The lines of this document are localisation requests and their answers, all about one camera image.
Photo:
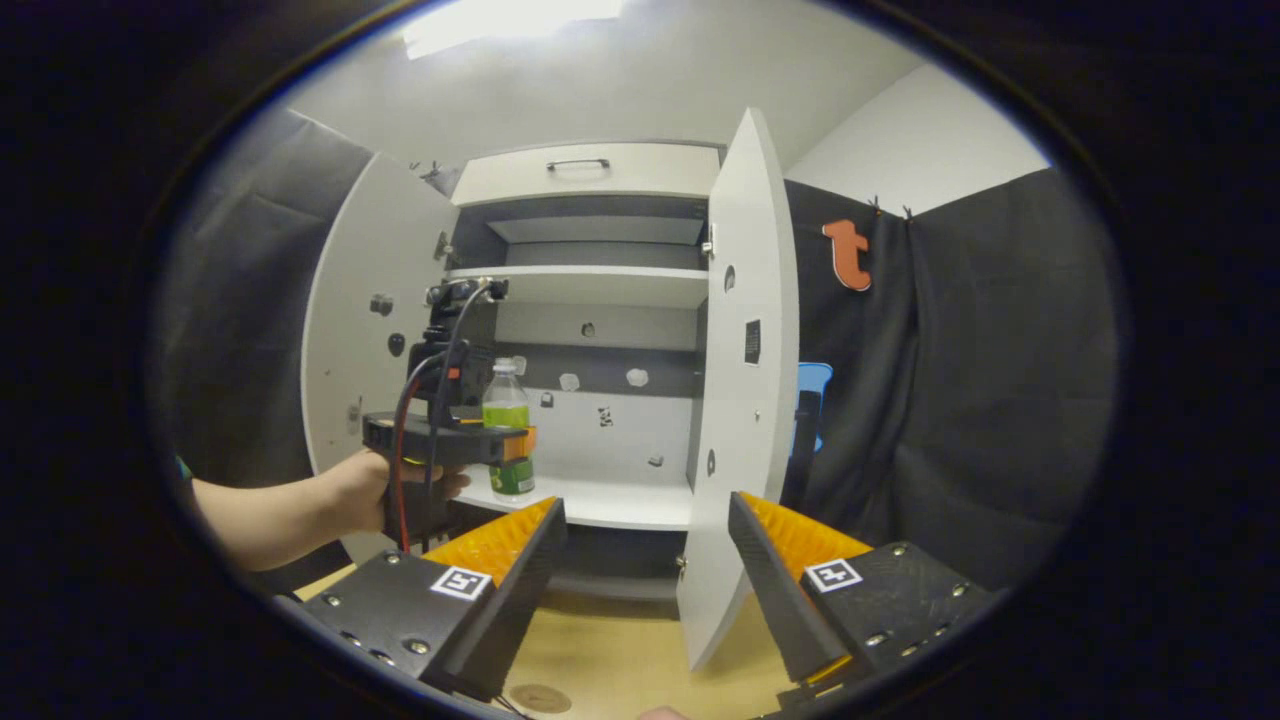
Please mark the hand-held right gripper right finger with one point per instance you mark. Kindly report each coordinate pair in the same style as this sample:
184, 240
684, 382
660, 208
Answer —
780, 600

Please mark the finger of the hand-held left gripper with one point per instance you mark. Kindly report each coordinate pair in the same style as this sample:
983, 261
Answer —
505, 445

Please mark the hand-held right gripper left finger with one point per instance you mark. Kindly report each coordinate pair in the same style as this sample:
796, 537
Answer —
520, 600

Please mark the green label bottle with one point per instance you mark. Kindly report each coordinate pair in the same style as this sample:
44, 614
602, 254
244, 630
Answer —
505, 410

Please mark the round wooden coaster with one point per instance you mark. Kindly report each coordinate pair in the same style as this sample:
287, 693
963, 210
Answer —
540, 698

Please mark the white cabinet door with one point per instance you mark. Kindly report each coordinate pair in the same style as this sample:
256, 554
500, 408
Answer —
370, 250
740, 450

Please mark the white and grey cabinet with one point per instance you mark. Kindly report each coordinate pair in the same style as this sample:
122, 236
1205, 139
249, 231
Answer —
600, 285

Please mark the black backdrop cloth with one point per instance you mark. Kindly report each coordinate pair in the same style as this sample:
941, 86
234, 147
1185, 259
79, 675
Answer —
240, 300
1000, 400

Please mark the blue plastic chair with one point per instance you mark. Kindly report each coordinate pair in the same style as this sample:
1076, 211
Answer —
815, 385

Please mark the ceiling light panel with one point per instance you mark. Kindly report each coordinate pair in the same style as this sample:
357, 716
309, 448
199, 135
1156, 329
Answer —
500, 25

